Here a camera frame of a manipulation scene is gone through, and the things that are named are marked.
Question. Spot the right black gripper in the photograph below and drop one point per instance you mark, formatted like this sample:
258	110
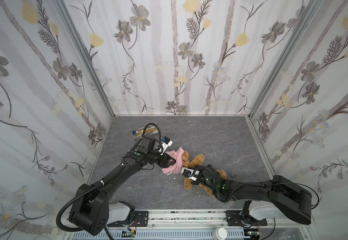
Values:
195	173

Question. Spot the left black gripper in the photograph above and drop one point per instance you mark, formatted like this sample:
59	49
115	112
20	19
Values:
165	160

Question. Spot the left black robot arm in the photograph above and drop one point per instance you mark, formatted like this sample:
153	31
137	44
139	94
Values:
90	210

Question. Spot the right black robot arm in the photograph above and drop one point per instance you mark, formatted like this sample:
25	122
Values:
293	201

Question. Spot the clear plastic tool box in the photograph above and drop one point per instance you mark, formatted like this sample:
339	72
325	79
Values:
150	131

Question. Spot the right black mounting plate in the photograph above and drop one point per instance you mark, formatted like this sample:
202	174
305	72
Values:
242	219

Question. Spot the black mounting plate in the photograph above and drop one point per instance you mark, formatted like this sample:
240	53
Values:
242	219
138	219

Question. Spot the white round cap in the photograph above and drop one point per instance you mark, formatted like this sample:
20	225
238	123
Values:
219	233

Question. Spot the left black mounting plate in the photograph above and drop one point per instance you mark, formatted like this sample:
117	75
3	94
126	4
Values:
138	219

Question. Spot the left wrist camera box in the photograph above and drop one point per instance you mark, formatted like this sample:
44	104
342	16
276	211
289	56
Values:
165	143

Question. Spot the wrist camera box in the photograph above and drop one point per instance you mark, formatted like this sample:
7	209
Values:
165	143
188	173

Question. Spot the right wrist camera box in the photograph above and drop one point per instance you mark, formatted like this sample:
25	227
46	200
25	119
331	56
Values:
188	173

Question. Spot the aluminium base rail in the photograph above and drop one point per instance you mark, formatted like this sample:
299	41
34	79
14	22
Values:
198	225

